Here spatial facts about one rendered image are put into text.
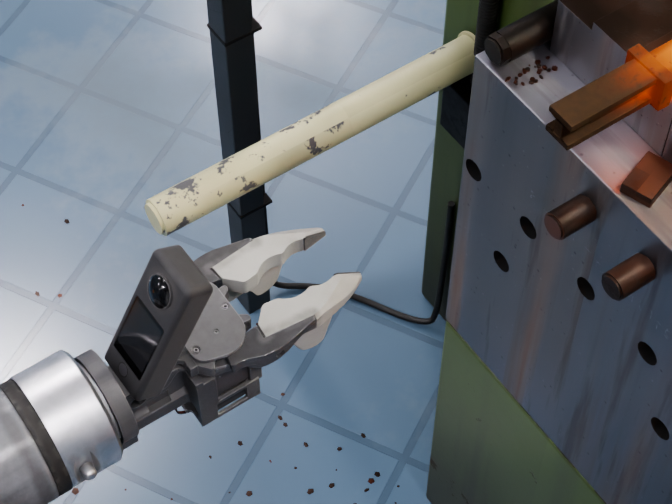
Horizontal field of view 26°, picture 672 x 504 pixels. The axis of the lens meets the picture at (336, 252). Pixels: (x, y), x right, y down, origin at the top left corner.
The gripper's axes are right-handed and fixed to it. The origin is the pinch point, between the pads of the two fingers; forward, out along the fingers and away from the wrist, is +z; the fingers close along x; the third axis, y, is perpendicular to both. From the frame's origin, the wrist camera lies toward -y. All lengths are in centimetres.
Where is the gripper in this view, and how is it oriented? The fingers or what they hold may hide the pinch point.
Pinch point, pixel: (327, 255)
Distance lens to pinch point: 109.5
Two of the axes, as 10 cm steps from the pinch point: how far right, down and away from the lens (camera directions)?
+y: 0.0, 5.8, 8.2
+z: 8.2, -4.6, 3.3
